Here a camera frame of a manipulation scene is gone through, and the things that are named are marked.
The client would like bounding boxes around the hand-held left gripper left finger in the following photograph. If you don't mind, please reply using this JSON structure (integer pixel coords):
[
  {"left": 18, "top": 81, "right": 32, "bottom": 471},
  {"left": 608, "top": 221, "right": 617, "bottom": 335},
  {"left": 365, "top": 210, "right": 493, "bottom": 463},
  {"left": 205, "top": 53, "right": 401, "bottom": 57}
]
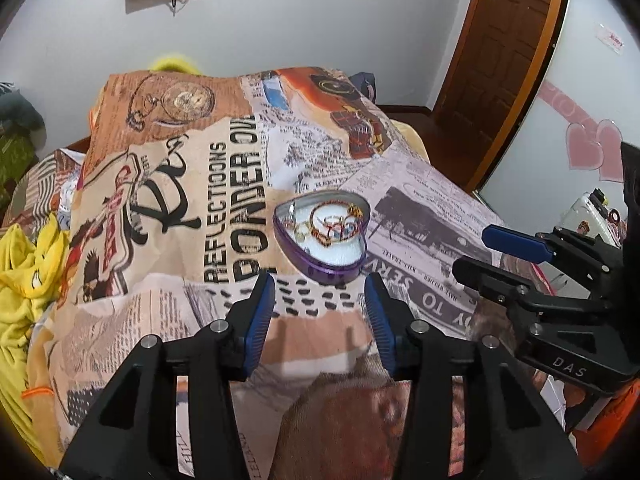
[{"left": 60, "top": 272, "right": 277, "bottom": 480}]

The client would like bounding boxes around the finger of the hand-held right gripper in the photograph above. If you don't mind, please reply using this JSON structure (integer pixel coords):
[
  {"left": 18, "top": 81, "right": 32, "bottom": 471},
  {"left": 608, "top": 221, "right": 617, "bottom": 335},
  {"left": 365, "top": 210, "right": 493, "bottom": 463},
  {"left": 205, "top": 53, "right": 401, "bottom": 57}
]
[
  {"left": 451, "top": 256, "right": 615, "bottom": 330},
  {"left": 481, "top": 226, "right": 623, "bottom": 267}
]

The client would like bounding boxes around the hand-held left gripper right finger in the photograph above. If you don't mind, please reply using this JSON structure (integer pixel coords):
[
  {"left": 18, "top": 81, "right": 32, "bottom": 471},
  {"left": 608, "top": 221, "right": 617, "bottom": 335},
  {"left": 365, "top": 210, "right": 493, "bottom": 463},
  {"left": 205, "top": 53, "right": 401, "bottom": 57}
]
[{"left": 364, "top": 272, "right": 586, "bottom": 480}]

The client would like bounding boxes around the purple heart-shaped tin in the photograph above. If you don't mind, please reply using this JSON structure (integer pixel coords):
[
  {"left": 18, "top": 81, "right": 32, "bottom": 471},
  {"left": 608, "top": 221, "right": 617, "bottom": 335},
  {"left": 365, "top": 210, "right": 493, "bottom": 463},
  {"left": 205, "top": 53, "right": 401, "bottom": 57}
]
[{"left": 272, "top": 191, "right": 372, "bottom": 285}]

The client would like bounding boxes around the red beaded bracelet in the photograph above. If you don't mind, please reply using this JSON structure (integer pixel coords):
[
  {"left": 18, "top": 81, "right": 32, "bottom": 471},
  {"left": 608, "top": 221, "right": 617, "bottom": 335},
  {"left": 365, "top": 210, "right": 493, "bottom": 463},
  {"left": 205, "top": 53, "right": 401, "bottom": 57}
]
[{"left": 310, "top": 201, "right": 364, "bottom": 247}]

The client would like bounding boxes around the white case with stickers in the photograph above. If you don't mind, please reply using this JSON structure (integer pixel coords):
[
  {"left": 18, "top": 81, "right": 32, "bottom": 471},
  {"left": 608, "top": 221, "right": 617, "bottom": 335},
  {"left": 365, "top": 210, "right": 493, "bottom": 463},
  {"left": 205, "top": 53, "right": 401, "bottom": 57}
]
[{"left": 560, "top": 187, "right": 627, "bottom": 247}]

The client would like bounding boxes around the newspaper print blanket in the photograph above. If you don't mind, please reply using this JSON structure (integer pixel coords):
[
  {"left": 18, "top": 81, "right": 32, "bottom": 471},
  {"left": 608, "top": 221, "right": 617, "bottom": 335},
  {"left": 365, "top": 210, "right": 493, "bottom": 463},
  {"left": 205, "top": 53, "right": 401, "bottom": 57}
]
[{"left": 45, "top": 65, "right": 566, "bottom": 480}]

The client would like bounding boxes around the pink heart sticker pair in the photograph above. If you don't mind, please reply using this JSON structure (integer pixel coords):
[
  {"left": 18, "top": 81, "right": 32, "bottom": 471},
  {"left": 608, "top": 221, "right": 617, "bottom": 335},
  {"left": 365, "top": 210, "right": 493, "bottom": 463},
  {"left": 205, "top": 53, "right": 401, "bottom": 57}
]
[{"left": 565, "top": 120, "right": 624, "bottom": 184}]

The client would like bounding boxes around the white sliding wardrobe door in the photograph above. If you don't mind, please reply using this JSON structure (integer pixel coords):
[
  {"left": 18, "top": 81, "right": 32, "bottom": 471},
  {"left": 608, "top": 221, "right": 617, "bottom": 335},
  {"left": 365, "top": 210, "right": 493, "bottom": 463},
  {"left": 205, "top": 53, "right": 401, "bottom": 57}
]
[{"left": 475, "top": 0, "right": 640, "bottom": 261}]

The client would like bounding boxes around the brown wooden door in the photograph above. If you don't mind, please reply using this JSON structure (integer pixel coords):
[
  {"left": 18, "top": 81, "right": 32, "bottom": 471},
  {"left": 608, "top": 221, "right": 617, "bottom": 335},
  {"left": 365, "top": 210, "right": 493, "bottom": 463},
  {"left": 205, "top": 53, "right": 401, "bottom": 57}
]
[{"left": 432, "top": 0, "right": 562, "bottom": 142}]

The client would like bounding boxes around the dark blue cloth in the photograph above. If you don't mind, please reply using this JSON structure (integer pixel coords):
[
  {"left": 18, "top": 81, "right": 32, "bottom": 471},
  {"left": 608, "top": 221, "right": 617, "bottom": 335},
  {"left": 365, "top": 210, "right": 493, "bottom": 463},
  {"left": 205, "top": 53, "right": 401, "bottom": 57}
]
[{"left": 350, "top": 72, "right": 381, "bottom": 104}]

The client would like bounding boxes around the yellow blanket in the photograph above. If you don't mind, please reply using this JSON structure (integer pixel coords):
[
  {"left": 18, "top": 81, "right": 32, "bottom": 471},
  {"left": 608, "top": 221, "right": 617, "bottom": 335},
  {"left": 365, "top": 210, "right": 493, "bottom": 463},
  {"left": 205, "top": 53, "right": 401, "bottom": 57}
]
[{"left": 0, "top": 210, "right": 72, "bottom": 466}]

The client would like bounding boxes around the striped printed sheet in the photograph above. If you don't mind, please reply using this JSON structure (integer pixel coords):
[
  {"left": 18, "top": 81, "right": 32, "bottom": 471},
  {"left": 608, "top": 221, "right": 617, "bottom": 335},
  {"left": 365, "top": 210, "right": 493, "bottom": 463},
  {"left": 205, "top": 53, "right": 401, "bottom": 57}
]
[{"left": 10, "top": 147, "right": 89, "bottom": 232}]

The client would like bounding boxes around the yellow plush item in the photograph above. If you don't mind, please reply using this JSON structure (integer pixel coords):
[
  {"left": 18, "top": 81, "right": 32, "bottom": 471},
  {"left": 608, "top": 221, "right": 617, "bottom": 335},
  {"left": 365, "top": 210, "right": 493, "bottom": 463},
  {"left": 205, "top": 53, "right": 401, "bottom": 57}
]
[{"left": 150, "top": 51, "right": 201, "bottom": 76}]

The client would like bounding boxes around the green patterned bag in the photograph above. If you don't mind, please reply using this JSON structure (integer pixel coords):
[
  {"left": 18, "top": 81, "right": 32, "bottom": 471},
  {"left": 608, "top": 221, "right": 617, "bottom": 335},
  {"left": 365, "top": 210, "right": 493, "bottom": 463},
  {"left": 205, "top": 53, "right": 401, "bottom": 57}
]
[{"left": 0, "top": 130, "right": 39, "bottom": 197}]

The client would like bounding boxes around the small wall label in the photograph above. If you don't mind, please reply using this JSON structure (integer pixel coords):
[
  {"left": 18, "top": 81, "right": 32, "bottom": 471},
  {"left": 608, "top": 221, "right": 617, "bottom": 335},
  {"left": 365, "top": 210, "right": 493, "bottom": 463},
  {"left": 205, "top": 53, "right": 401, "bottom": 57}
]
[{"left": 597, "top": 24, "right": 626, "bottom": 56}]

